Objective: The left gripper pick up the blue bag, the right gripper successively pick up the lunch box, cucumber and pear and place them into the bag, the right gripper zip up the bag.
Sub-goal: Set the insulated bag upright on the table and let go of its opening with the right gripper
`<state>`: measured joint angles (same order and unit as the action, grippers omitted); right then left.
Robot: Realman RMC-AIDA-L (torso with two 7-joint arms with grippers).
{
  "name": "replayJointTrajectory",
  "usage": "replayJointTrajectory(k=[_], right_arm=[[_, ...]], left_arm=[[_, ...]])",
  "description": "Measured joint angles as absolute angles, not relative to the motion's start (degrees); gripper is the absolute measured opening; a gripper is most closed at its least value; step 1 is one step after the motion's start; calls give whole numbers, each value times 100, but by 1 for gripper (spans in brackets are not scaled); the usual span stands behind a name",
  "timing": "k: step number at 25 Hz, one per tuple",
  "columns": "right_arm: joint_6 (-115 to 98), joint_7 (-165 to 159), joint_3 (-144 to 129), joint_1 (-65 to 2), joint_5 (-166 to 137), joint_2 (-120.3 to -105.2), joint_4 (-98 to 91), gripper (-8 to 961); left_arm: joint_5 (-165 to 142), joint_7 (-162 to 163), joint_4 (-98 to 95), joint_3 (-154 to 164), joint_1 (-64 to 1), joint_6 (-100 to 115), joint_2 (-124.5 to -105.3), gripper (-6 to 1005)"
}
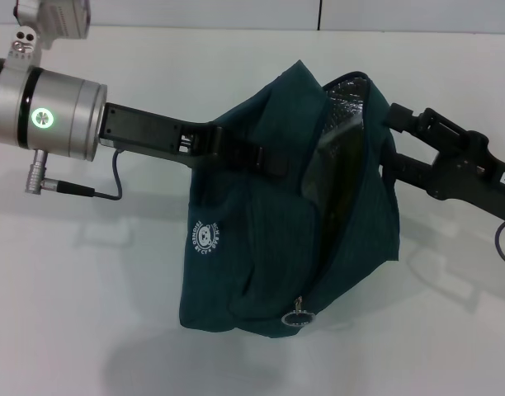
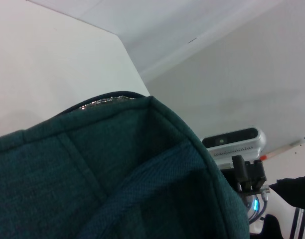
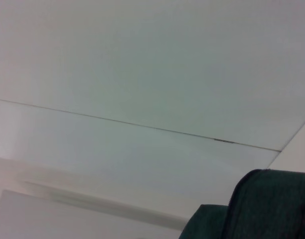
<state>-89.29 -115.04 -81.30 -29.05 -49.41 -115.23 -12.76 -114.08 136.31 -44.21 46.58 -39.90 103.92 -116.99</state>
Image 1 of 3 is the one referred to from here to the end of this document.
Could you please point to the dark teal insulated lunch bag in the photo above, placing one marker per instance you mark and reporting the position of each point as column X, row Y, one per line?
column 256, row 247

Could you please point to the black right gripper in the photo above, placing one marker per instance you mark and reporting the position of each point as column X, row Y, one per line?
column 479, row 173

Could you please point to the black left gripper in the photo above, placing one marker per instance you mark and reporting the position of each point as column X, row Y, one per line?
column 145, row 128

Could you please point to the green cucumber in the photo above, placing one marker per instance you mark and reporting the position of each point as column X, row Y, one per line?
column 347, row 173

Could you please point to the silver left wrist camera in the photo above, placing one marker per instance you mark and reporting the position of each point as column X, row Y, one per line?
column 58, row 20

